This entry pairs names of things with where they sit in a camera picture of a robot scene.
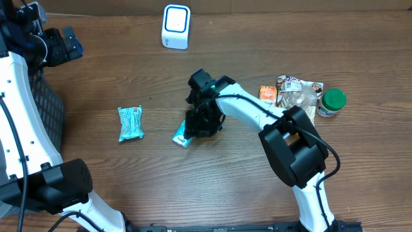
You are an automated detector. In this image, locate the teal tissue pack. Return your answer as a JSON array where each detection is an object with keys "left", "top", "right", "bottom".
[{"left": 173, "top": 120, "right": 192, "bottom": 148}]

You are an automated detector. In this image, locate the orange snack packet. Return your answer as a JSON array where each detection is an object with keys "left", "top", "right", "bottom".
[{"left": 259, "top": 86, "right": 277, "bottom": 106}]

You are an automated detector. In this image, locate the teal snack packet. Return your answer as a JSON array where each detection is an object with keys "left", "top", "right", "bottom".
[{"left": 118, "top": 105, "right": 144, "bottom": 142}]

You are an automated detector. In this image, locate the brown clear snack bag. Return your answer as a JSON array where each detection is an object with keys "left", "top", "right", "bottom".
[{"left": 277, "top": 75, "right": 324, "bottom": 125}]

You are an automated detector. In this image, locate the green lid jar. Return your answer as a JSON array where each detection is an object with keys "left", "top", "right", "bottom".
[{"left": 316, "top": 88, "right": 347, "bottom": 117}]

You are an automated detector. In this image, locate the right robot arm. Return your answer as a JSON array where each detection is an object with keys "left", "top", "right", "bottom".
[{"left": 184, "top": 69, "right": 337, "bottom": 231}]

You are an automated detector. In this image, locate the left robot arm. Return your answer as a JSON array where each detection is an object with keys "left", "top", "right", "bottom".
[{"left": 1, "top": 1, "right": 134, "bottom": 231}]

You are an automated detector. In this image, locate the white barcode scanner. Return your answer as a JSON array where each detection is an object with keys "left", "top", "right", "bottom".
[{"left": 161, "top": 4, "right": 191, "bottom": 50}]

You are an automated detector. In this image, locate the grey plastic shopping basket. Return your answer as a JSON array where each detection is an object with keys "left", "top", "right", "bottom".
[{"left": 0, "top": 67, "right": 66, "bottom": 217}]

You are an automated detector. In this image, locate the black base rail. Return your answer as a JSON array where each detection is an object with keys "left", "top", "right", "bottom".
[{"left": 134, "top": 220, "right": 364, "bottom": 232}]

